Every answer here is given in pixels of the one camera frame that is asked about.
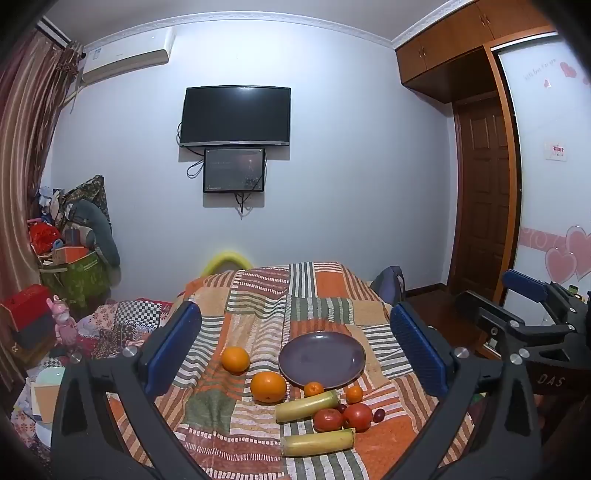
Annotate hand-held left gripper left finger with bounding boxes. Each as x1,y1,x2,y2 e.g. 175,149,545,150
50,301,222,480

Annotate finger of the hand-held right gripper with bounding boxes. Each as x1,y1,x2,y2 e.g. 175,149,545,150
502,269,580,305
455,290,575,367

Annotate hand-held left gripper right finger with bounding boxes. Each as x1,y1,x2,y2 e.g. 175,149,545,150
390,302,543,480

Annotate large orange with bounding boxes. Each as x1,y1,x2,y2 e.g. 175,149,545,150
222,346,250,375
250,371,287,404

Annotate red tomato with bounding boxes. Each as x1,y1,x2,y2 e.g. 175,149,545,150
342,403,374,433
313,408,344,433

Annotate purple plate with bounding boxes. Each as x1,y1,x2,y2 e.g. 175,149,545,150
278,332,367,390

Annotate yellow corn cob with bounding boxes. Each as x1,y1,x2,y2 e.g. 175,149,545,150
281,428,355,458
275,390,341,423

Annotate checkered cloth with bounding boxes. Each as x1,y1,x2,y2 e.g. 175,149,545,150
74,298,175,361

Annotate brown wooden door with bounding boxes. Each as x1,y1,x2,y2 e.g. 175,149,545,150
451,92,522,303

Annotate white heart-print sliding door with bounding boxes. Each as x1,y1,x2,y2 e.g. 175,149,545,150
489,28,591,326

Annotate striped patchwork blanket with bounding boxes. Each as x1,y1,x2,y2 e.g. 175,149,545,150
106,261,476,480

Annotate pink rabbit figure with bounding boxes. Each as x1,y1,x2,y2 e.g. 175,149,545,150
45,295,78,345

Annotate green patterned box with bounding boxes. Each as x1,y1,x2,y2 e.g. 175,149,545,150
39,248,112,311

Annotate pale green plate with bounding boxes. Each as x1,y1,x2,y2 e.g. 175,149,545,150
34,366,66,424

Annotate grey plush toy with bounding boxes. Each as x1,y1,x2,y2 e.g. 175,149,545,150
61,200,122,267

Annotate red box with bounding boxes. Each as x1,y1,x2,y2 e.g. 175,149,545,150
0,283,55,334

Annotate red plastic bag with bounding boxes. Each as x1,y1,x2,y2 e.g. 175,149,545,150
28,222,64,256

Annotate dark patterned bag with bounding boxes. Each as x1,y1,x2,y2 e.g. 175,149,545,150
61,174,113,234

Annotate brown striped curtain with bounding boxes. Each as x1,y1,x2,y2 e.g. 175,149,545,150
0,28,85,384

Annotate wooden overhead cabinet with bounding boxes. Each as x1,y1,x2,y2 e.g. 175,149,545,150
394,0,557,105

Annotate white air conditioner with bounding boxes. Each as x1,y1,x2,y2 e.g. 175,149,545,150
79,27,177,86

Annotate black monitor cable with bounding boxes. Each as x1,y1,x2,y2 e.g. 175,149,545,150
176,121,206,179

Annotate small black wall monitor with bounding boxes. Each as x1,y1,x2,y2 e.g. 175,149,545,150
204,147,267,193

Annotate black wall television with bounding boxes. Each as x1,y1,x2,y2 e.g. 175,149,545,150
179,86,291,148

